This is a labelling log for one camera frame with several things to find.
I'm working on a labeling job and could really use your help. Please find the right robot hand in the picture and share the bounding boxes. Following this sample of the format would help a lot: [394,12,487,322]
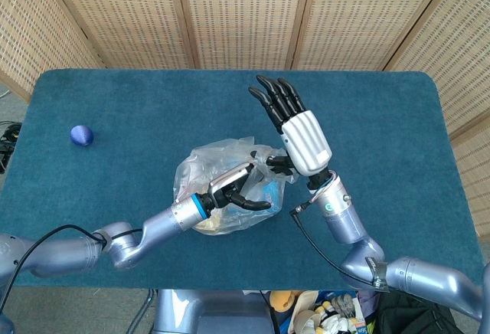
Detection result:
[248,75,333,185]

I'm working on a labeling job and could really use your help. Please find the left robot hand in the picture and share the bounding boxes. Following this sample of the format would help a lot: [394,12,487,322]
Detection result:
[204,151,273,218]

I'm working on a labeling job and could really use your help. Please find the clear plastic shopping bag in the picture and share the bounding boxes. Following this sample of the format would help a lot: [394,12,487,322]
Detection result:
[174,134,299,237]

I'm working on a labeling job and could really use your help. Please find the blue snack packet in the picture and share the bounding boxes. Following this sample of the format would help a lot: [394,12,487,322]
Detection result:
[252,180,283,212]

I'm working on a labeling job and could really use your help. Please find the teal table mat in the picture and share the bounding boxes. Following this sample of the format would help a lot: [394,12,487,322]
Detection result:
[0,68,484,292]

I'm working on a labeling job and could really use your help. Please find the yellow plush toy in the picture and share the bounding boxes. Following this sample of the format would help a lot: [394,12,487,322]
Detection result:
[269,290,303,312]

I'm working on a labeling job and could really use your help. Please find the silver-blue robot torso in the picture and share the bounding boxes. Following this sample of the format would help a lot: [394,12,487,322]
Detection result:
[152,289,275,334]

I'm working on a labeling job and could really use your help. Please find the woven folding screen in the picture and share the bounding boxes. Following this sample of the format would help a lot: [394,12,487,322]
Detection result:
[0,0,490,235]

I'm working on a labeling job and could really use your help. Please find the blue ball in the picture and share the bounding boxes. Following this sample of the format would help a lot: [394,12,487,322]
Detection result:
[70,124,95,146]

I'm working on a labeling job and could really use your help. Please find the white plush toy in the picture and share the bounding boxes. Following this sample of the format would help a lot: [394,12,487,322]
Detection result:
[296,298,363,334]

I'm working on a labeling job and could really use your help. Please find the black backpack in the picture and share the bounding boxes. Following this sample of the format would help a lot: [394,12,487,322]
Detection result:
[377,291,460,334]

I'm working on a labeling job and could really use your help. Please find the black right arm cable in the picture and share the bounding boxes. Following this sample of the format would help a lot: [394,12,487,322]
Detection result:
[289,203,375,286]

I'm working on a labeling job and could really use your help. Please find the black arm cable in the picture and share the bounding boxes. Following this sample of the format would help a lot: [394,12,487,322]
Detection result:
[289,203,375,286]
[0,224,143,312]

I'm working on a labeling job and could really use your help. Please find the grey torso cables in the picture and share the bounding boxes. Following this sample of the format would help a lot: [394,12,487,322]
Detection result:
[126,289,158,334]

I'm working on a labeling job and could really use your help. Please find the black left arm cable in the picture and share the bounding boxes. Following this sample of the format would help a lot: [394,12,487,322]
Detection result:
[0,224,143,312]

